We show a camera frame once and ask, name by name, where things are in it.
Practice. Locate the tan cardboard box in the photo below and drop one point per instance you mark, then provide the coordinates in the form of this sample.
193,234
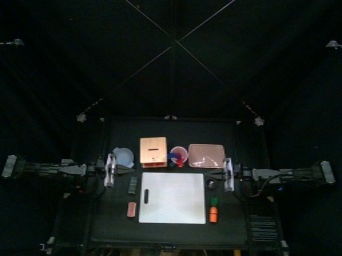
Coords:
154,151

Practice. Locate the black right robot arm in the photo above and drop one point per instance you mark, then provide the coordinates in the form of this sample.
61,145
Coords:
285,174

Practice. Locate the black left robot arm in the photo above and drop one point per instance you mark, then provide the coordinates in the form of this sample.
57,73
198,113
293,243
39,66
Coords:
54,169

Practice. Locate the small black round object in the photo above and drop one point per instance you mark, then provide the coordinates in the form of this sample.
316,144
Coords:
210,182

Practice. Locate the pink square tray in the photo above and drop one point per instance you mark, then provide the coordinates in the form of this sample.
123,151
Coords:
206,155

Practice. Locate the orange toy carrot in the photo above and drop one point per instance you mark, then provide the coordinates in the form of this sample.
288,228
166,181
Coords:
214,213

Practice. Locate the white cutting board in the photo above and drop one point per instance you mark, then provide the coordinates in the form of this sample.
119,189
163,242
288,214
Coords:
174,198

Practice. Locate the white printed label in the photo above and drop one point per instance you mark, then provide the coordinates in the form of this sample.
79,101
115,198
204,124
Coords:
264,230

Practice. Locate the silver frame bracket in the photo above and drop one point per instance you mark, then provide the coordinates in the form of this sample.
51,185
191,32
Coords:
82,117
16,42
260,121
170,117
333,44

